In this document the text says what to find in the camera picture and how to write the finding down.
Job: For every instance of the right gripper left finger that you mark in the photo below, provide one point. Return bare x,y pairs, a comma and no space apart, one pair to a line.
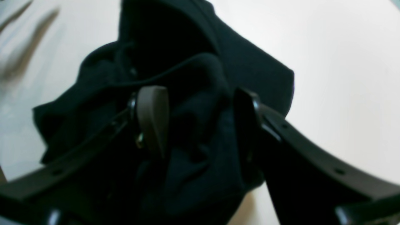
91,184

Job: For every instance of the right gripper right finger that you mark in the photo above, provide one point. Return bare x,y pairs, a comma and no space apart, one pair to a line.
307,185

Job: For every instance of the black T-shirt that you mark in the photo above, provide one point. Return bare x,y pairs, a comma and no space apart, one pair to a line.
183,46

